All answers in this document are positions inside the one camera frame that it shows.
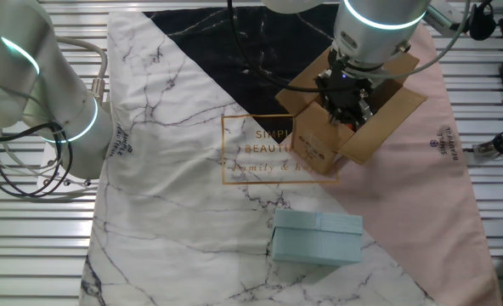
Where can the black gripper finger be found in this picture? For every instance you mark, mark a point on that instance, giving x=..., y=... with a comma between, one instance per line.
x=352, y=118
x=332, y=114

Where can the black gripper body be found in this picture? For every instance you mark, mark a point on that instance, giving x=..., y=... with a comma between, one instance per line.
x=340, y=87

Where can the brown cardboard box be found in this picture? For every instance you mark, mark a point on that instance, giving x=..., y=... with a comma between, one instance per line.
x=319, y=140

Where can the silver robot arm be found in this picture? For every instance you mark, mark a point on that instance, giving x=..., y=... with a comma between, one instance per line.
x=374, y=30

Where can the light blue gift box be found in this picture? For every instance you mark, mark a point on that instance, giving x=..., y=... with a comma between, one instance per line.
x=315, y=242

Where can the marble pink black tablecloth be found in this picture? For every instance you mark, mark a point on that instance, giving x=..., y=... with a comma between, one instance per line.
x=171, y=170

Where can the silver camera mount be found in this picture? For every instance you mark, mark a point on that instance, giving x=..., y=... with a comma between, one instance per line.
x=495, y=144

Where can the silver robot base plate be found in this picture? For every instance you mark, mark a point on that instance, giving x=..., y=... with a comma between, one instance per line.
x=52, y=180

